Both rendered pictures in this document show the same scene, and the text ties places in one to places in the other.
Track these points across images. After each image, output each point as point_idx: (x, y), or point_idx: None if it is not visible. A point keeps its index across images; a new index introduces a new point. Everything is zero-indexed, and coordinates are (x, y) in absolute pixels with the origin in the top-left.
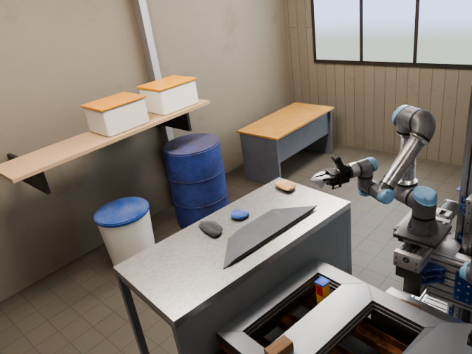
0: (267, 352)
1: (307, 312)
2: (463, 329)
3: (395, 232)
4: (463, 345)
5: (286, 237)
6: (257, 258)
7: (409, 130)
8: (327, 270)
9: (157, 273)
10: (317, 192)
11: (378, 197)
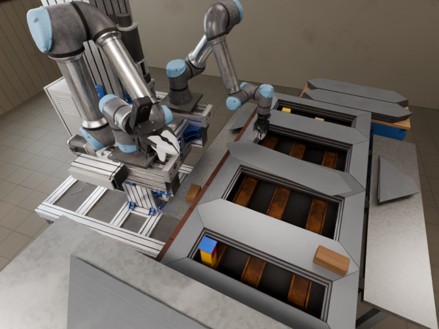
0: (348, 265)
1: (260, 250)
2: (233, 146)
3: (143, 165)
4: (249, 146)
5: (167, 284)
6: (236, 316)
7: (81, 40)
8: (180, 247)
9: None
10: (8, 272)
11: (168, 120)
